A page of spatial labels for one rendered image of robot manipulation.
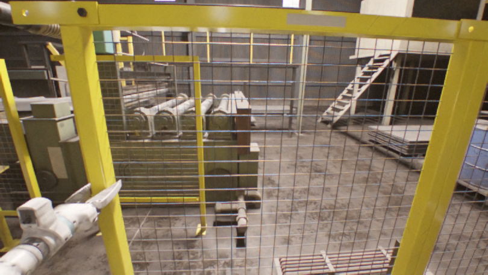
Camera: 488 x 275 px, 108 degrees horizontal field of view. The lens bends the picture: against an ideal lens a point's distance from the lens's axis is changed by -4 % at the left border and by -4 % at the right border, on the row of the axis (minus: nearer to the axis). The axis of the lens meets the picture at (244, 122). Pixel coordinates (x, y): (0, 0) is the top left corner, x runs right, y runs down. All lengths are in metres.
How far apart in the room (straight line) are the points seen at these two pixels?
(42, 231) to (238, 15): 0.64
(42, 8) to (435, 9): 9.42
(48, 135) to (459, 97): 3.48
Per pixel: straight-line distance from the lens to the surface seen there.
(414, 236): 1.05
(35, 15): 0.71
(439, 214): 1.05
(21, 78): 6.28
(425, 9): 9.17
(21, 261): 0.57
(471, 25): 0.86
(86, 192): 0.74
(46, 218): 0.58
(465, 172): 4.54
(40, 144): 3.36
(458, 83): 0.87
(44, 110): 3.18
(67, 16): 0.66
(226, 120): 2.33
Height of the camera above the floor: 1.68
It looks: 14 degrees down
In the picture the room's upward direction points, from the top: 1 degrees clockwise
